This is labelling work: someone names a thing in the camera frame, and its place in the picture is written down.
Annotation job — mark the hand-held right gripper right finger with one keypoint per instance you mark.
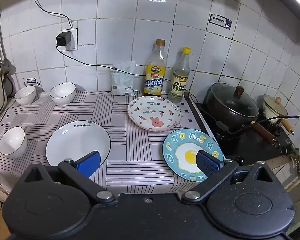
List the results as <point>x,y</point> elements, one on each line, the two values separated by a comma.
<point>207,163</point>

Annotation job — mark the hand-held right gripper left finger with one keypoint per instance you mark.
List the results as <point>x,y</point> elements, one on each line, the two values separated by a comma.
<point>88,163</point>

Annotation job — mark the white bowl with black rim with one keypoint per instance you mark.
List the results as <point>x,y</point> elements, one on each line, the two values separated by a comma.
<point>12,142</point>
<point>25,95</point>
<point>63,93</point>

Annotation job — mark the white plate with black rim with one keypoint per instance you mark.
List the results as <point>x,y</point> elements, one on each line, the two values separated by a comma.
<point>75,140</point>

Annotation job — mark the blue fried egg print plate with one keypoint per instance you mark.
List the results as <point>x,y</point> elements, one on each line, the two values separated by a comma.
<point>182,140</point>

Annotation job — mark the pink rabbit print plate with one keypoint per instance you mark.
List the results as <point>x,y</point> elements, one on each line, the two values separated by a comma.
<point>152,115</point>

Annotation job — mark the striped tablecloth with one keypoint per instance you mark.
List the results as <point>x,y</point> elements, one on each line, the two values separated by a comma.
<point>130,152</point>

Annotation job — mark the black gas stove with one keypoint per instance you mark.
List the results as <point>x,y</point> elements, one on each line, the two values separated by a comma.
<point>250,150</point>

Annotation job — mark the black cooking pot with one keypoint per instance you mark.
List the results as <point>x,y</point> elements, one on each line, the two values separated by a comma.
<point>230,120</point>

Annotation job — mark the glass lid with wooden knob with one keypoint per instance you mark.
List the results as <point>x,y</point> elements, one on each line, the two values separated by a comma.
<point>233,102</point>

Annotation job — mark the hanging metal ladle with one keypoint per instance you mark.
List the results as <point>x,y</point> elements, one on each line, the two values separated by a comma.
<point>8,66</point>

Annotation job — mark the cream enamel milk pot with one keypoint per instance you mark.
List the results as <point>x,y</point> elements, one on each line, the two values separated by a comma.
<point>273,108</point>

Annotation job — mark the vinegar bottle yellow cap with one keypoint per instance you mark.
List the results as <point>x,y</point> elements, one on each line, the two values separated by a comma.
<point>180,80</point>

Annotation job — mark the clear plastic salt bag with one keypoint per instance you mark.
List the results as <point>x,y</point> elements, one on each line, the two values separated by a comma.
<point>122,80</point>

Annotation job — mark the metal gas valve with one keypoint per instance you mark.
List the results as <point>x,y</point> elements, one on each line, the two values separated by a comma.
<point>298,160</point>

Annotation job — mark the cooking wine bottle brown cap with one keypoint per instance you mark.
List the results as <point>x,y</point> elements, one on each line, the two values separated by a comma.
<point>154,75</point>

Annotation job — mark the black charger adapter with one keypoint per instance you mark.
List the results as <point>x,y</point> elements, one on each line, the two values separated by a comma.
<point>64,39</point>

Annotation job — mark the small white wall sticker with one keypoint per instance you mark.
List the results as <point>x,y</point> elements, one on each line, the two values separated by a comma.
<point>31,82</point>

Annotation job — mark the white wall socket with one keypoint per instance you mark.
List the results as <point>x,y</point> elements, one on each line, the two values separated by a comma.
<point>73,40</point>

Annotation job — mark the dark blue wall sticker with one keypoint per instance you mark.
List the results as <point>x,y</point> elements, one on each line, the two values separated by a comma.
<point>220,21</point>

